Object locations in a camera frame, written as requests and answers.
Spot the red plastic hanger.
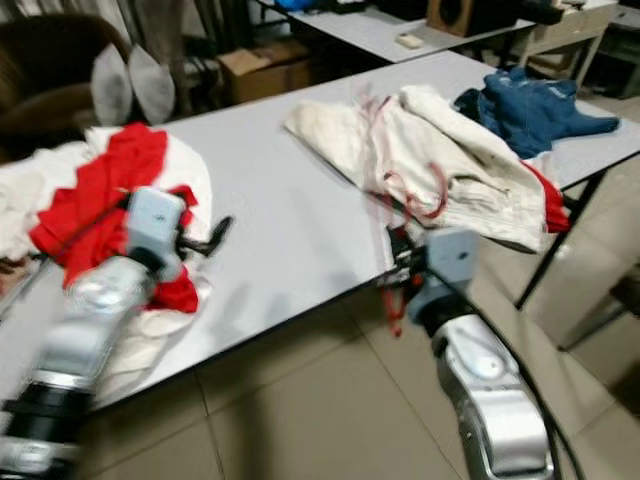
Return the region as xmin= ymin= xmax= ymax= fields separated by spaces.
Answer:
xmin=355 ymin=85 xmax=449 ymax=336

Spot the red shirt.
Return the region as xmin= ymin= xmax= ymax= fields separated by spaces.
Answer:
xmin=28 ymin=122 xmax=201 ymax=313

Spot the beige jacket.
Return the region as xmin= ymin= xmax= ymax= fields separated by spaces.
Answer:
xmin=285 ymin=83 xmax=561 ymax=253

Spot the white cloth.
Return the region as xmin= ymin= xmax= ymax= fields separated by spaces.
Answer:
xmin=100 ymin=125 xmax=216 ymax=401

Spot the grey cushion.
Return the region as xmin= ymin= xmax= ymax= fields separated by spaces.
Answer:
xmin=128 ymin=47 xmax=176 ymax=126
xmin=90 ymin=43 xmax=133 ymax=126

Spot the small brown cardboard box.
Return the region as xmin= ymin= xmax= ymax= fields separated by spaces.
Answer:
xmin=218 ymin=38 xmax=311 ymax=106

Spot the white shirt with brown stain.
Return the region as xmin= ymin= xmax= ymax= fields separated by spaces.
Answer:
xmin=0 ymin=140 xmax=96 ymax=301

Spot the blue denim garment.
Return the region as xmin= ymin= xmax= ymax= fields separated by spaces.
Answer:
xmin=453 ymin=65 xmax=623 ymax=159

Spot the grey drape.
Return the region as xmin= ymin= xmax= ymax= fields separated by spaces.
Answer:
xmin=120 ymin=0 xmax=211 ymax=111

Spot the brown armchair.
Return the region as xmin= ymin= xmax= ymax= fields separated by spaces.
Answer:
xmin=0 ymin=15 xmax=131 ymax=161

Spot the grey desk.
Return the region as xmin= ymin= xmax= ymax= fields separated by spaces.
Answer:
xmin=255 ymin=0 xmax=623 ymax=86

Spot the wooden speaker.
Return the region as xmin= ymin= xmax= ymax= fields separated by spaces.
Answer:
xmin=425 ymin=0 xmax=511 ymax=38

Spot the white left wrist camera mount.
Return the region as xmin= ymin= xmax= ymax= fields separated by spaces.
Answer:
xmin=125 ymin=187 xmax=189 ymax=266

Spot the pale grey right wrist camera mount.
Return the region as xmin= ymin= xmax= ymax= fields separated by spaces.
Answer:
xmin=410 ymin=228 xmax=479 ymax=321

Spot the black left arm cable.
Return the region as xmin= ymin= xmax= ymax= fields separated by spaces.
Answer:
xmin=50 ymin=195 xmax=136 ymax=251

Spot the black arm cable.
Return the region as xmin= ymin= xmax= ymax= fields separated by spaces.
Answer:
xmin=50 ymin=195 xmax=136 ymax=251
xmin=460 ymin=300 xmax=586 ymax=480

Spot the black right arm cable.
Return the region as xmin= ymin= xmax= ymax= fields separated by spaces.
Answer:
xmin=460 ymin=300 xmax=586 ymax=480

